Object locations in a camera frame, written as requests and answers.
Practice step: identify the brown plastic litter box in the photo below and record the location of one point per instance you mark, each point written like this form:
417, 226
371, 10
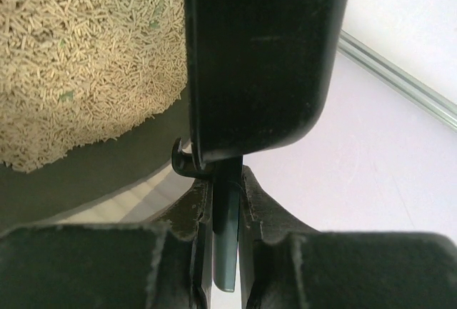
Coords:
126, 61

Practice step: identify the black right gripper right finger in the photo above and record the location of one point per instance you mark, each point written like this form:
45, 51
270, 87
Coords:
285, 263

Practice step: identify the grey-green litter clump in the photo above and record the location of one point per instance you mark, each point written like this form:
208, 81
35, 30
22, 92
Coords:
67, 97

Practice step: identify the aluminium right side rail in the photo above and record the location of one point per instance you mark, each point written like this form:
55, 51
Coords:
403, 83

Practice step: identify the black slotted litter scoop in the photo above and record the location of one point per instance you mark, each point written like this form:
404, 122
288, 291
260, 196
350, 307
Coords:
258, 73

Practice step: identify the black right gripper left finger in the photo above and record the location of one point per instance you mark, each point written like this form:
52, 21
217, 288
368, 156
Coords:
165, 263

